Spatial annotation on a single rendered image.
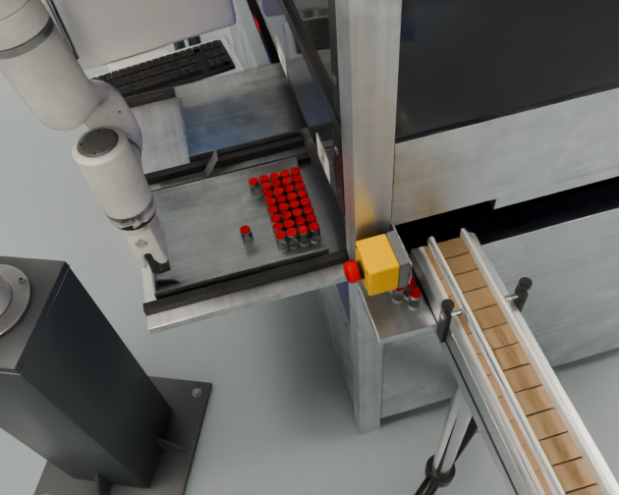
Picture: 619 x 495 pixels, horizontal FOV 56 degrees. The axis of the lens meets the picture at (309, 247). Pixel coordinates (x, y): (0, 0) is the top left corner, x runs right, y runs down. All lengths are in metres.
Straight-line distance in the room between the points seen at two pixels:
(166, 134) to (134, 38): 0.47
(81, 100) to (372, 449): 1.39
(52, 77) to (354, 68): 0.38
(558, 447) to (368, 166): 0.50
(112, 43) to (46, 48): 1.06
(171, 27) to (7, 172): 1.38
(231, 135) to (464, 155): 0.64
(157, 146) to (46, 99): 0.64
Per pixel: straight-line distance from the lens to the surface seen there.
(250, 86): 1.55
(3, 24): 0.79
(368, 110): 0.82
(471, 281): 1.08
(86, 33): 1.85
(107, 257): 2.45
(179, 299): 1.13
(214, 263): 1.18
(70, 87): 0.84
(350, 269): 0.97
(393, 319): 1.08
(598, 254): 1.46
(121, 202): 0.97
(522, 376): 1.01
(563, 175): 1.13
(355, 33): 0.74
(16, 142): 3.14
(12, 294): 1.32
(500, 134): 0.97
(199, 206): 1.28
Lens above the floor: 1.82
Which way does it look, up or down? 53 degrees down
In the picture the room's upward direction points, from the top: 8 degrees counter-clockwise
